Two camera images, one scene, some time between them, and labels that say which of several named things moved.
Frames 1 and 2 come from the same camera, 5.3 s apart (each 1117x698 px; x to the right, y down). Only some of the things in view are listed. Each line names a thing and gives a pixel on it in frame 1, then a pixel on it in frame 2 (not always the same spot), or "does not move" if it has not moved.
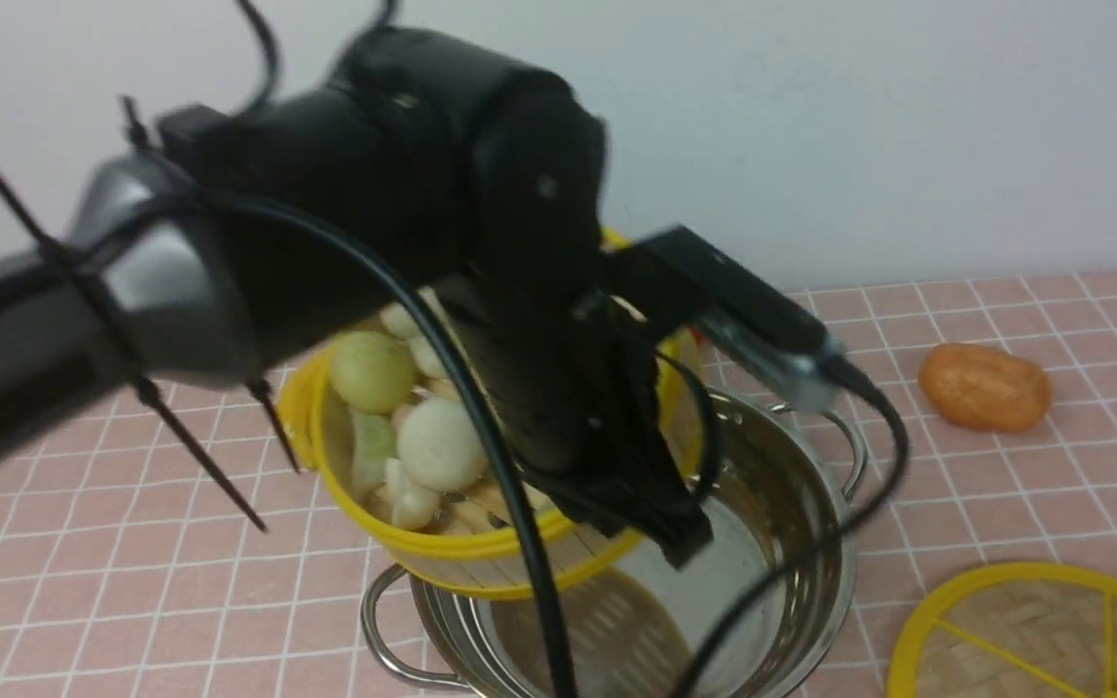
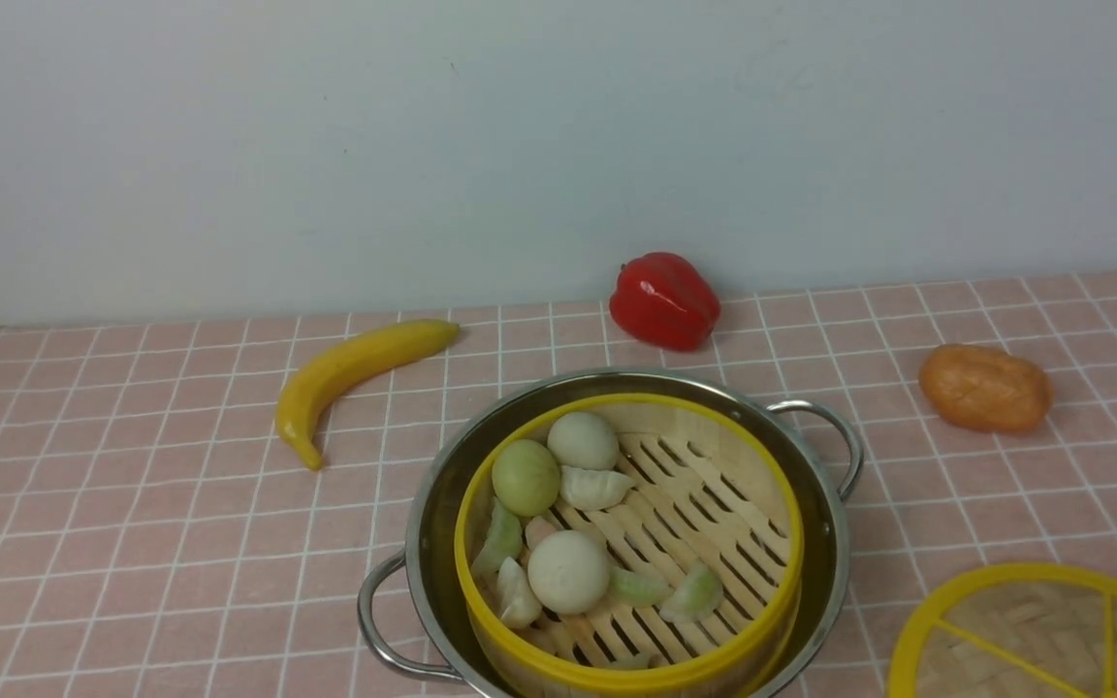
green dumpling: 373,441 -> 504,540
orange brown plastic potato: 981,388 does not move
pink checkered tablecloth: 176,552 does not move
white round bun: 439,446 -> 568,571
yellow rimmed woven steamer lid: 1040,630 does not move
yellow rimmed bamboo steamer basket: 384,423 -> 625,545
